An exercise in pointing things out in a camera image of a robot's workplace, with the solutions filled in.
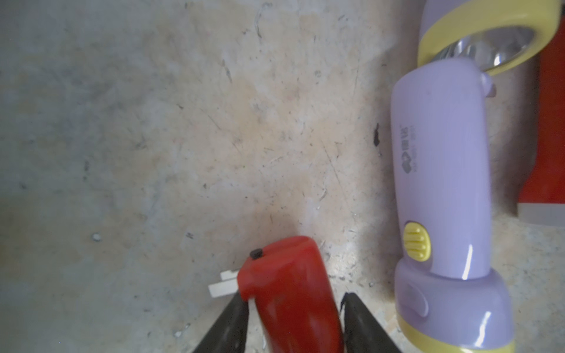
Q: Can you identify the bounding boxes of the purple flashlight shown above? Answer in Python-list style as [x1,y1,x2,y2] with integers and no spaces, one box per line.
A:
[417,0,562,75]
[391,58,515,352]

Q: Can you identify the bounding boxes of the red flashlight all red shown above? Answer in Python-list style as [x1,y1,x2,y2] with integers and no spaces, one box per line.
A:
[208,235,345,353]

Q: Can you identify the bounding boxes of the red flashlight white rim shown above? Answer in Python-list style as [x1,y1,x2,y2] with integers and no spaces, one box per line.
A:
[518,16,564,227]

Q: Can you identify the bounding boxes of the purple flashlight upper right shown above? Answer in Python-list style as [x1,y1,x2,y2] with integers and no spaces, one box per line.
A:
[417,0,562,75]

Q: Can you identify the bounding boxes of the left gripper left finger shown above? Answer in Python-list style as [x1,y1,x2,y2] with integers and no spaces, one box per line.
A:
[193,292,250,353]

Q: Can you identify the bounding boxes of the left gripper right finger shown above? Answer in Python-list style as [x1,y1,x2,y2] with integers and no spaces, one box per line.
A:
[340,292,401,353]

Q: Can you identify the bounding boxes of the purple flashlight middle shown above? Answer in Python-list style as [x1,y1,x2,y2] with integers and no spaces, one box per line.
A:
[391,58,515,352]

